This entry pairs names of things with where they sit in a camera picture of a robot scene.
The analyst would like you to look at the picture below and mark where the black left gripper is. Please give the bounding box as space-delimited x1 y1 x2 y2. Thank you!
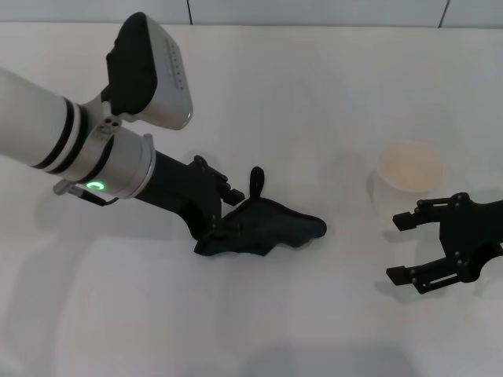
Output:
134 150 248 241

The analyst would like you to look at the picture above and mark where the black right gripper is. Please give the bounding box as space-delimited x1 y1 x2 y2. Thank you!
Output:
386 191 503 296

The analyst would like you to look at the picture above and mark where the dark rag with loop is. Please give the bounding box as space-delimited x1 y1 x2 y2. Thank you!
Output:
193 166 329 258

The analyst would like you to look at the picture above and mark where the white paper cup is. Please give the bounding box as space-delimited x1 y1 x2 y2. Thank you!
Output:
367 140 445 213

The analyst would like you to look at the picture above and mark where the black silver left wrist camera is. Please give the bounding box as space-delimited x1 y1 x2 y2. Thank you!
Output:
105 11 194 131

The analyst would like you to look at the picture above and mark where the grey left arm cable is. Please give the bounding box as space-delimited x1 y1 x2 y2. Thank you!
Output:
53 180 119 207

